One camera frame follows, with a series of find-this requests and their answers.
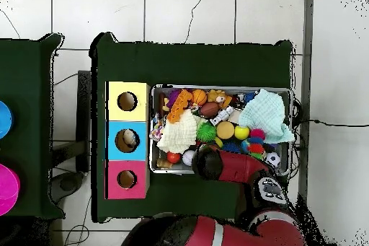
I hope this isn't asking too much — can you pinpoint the brown toy football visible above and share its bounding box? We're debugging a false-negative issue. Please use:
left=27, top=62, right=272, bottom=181
left=199, top=101, right=221, bottom=119

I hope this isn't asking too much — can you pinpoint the cream knitted cloth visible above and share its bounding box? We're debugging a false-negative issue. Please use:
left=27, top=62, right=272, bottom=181
left=156, top=109, right=200, bottom=154

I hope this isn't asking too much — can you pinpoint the thin black cable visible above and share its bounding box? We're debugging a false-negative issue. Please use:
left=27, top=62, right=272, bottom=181
left=290, top=118, right=369, bottom=128

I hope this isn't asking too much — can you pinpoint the magenta round disc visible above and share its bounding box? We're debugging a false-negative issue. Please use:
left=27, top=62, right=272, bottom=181
left=0, top=163, right=21, bottom=216

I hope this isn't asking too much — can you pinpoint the orange ridged plastic toy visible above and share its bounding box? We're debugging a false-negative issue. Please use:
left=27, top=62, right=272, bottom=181
left=166, top=89, right=193, bottom=123

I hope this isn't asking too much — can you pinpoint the mint green knitted cloth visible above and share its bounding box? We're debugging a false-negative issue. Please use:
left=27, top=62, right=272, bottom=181
left=238, top=88, right=295, bottom=145

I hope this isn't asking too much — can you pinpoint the black and white soccer ball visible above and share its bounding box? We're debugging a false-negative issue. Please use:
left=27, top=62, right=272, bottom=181
left=264, top=151, right=281, bottom=168

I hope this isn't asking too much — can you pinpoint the grey plastic toy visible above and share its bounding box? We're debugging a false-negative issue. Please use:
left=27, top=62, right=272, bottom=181
left=209, top=105, right=235, bottom=126

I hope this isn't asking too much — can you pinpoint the plain yellow ball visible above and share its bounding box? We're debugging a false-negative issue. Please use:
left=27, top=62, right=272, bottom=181
left=234, top=125, right=251, bottom=141

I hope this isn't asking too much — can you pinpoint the shallow silver mesh bin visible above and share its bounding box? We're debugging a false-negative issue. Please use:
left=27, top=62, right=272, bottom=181
left=148, top=84, right=295, bottom=175

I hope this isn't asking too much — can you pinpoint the wooden box with three holes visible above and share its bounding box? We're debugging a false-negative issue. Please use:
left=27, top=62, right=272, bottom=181
left=105, top=81, right=151, bottom=200

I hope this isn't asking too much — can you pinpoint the green stringy puffer ball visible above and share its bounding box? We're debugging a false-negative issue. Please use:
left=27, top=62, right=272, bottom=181
left=196, top=121, right=218, bottom=144

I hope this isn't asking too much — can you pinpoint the orange toy basketball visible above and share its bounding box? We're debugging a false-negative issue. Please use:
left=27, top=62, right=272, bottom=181
left=191, top=89, right=208, bottom=107

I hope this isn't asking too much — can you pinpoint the blue round disc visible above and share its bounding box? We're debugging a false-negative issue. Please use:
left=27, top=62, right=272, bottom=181
left=0, top=100, right=14, bottom=140

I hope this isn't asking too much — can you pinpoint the brown plush bear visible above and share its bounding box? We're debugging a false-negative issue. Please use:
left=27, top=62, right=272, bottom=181
left=206, top=89, right=233, bottom=108

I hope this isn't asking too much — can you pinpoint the black upright panel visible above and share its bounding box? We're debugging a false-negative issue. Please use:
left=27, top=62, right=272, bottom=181
left=75, top=69, right=92, bottom=173

